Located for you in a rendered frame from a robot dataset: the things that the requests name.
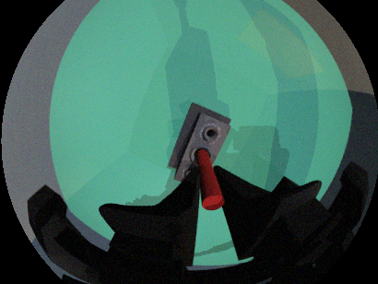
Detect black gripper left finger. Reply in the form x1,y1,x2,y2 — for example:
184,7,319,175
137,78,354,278
98,167,200,267

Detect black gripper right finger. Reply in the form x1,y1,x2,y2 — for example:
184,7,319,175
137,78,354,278
214,165,322,261

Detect red peg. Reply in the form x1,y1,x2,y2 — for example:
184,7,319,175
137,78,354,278
196,149,225,211

